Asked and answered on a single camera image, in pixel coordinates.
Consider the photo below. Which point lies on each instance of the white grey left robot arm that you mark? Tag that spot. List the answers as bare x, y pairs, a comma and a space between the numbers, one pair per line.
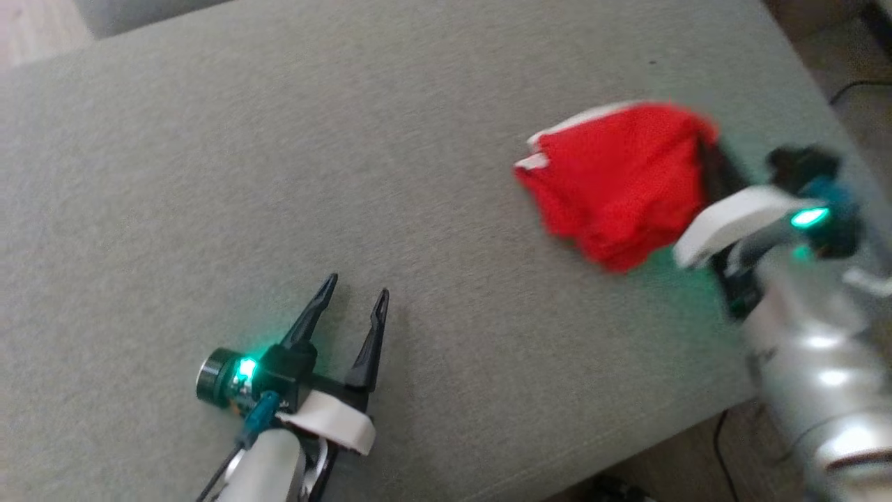
268, 467

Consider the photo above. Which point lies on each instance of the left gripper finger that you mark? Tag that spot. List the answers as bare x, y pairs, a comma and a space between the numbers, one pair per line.
310, 317
371, 348

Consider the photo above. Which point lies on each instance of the red mesh basketball shorts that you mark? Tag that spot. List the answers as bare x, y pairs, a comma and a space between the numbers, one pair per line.
620, 188

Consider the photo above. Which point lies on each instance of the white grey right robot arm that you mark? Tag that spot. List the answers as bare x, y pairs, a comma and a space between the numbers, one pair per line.
822, 369

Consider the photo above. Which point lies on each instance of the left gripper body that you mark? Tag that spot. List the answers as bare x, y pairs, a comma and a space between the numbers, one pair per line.
293, 376

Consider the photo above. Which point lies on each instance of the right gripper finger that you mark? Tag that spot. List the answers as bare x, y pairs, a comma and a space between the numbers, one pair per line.
714, 167

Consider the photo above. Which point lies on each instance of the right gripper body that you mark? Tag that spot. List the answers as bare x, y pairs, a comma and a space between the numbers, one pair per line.
739, 219

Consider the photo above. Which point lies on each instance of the grey seamed sofa cushion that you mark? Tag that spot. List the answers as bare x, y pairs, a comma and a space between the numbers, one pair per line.
139, 14

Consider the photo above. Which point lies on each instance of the grey ottoman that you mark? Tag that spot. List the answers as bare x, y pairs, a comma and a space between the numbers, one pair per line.
348, 139

